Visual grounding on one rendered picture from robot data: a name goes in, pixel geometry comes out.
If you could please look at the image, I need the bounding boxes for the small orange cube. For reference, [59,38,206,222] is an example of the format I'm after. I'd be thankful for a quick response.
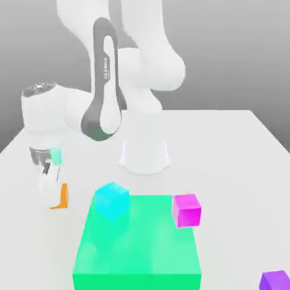
[49,182,69,210]

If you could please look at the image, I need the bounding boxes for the small cyan cube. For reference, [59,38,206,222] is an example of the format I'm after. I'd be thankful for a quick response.
[94,181,130,221]

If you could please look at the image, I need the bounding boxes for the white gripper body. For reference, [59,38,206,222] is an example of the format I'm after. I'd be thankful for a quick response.
[37,162,65,208]

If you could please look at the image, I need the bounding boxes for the small magenta cube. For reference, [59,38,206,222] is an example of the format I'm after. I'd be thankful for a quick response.
[172,193,202,229]

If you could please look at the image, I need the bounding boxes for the large green box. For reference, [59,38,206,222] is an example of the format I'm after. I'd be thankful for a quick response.
[72,195,202,290]

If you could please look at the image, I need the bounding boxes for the small purple cube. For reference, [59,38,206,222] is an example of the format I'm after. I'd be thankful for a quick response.
[258,270,290,290]

